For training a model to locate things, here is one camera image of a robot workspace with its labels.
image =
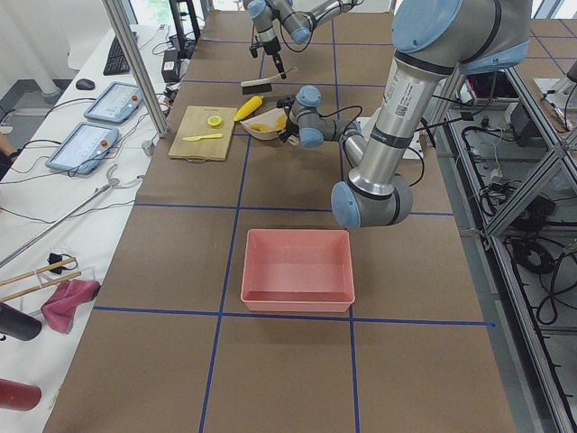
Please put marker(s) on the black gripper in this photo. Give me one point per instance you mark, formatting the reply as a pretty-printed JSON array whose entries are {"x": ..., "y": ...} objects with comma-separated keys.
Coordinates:
[
  {"x": 286, "y": 102},
  {"x": 271, "y": 46}
]

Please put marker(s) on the brown toy potato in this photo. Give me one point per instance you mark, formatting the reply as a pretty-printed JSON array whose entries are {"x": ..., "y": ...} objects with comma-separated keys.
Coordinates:
[{"x": 281, "y": 122}]

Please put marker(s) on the beige plastic dustpan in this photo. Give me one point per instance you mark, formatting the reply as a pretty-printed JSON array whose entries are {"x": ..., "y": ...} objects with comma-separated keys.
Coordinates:
[{"x": 269, "y": 118}]

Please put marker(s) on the beige hand brush black bristles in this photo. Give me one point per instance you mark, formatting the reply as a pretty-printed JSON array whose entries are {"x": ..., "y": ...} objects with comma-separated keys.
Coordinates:
[{"x": 264, "y": 85}]

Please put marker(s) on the yellow toy corn cob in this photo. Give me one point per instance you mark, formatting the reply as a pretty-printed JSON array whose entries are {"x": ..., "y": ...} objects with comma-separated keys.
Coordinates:
[{"x": 248, "y": 107}]

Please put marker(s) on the tan toy ginger root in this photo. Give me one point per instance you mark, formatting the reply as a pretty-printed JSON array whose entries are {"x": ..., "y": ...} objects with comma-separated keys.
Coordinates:
[{"x": 260, "y": 127}]

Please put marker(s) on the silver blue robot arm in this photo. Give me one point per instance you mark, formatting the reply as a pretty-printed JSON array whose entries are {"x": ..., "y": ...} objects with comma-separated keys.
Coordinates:
[
  {"x": 431, "y": 40},
  {"x": 299, "y": 25}
]

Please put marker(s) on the pink plastic bin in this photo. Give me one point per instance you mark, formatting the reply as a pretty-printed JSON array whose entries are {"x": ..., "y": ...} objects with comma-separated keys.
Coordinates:
[{"x": 298, "y": 270}]

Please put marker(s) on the yellow plastic toy knife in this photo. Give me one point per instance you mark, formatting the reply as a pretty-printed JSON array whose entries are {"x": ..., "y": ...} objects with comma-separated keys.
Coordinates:
[{"x": 197, "y": 138}]

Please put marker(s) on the yellow toy lemon slices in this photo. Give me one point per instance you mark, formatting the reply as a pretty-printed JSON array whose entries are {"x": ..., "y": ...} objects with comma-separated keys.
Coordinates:
[{"x": 214, "y": 121}]

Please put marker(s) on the wooden cutting board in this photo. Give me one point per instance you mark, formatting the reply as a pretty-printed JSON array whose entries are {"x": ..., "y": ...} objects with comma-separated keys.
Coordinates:
[{"x": 194, "y": 123}]

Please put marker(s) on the black power supply box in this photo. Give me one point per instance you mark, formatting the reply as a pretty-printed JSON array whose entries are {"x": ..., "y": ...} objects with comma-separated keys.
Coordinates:
[{"x": 173, "y": 67}]

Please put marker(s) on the black keyboard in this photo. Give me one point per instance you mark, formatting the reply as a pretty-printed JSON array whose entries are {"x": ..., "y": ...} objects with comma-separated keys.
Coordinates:
[{"x": 116, "y": 63}]

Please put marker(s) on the far blue teach pendant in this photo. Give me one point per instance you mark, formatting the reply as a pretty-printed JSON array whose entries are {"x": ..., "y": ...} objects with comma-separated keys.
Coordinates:
[{"x": 116, "y": 104}]

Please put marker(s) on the blue teach pendant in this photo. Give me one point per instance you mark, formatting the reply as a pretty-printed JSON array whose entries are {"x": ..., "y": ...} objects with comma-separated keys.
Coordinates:
[
  {"x": 116, "y": 104},
  {"x": 83, "y": 149}
]

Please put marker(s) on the metal grabber pole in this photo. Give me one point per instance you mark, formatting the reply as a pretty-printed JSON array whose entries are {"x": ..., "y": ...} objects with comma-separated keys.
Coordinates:
[{"x": 112, "y": 182}]

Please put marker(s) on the black computer mouse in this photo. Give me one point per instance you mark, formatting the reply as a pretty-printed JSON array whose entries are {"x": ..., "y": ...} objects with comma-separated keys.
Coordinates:
[{"x": 85, "y": 84}]

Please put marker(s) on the near blue teach pendant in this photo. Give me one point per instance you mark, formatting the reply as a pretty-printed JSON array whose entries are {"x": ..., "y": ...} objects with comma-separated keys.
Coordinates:
[{"x": 83, "y": 149}]

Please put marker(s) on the wooden sticks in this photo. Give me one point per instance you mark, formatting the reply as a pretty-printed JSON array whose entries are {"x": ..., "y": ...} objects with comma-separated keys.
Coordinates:
[{"x": 38, "y": 279}]

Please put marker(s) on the maroon cloth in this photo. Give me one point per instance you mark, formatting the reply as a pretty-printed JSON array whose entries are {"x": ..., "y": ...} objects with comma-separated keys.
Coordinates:
[{"x": 59, "y": 310}]

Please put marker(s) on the black bottle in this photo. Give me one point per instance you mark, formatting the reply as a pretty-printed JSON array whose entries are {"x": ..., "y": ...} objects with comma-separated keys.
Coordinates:
[{"x": 17, "y": 324}]

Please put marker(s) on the red bottle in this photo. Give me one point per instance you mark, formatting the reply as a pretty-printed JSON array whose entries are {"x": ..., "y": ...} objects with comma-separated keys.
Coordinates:
[{"x": 19, "y": 396}]

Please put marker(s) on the aluminium frame post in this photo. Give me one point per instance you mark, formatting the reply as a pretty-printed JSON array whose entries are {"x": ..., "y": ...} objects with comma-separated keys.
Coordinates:
[{"x": 122, "y": 30}]

